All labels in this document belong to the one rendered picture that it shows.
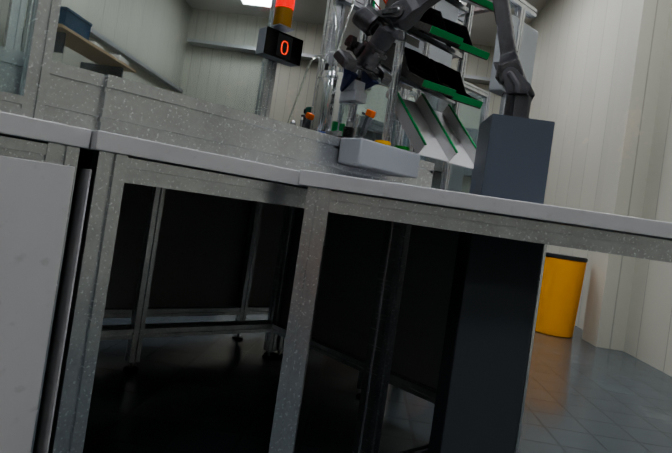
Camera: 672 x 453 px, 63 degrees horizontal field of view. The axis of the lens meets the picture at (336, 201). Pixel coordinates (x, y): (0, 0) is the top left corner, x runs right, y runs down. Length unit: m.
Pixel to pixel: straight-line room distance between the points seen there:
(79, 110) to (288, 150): 0.42
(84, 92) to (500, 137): 0.85
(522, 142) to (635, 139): 3.93
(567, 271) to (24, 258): 4.65
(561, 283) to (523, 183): 3.89
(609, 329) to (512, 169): 3.95
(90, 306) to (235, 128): 0.42
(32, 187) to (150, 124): 0.23
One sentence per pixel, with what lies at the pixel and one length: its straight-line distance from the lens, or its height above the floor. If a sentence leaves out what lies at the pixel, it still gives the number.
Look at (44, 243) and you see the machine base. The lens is 0.92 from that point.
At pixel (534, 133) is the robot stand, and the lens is 1.32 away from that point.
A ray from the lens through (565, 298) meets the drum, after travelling 5.19.
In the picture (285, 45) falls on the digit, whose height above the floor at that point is 1.21.
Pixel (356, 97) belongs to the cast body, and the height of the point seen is 1.10.
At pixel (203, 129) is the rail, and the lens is 1.07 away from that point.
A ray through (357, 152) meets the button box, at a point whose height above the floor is 0.93.
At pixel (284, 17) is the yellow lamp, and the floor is 1.28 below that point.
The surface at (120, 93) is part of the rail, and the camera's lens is 1.02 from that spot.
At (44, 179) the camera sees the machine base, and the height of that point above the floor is 0.78.
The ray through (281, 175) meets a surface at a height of 0.84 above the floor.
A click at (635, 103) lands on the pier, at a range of 5.26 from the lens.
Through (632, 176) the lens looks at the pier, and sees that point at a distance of 5.18.
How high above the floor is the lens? 0.79
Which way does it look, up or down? 1 degrees up
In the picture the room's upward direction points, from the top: 8 degrees clockwise
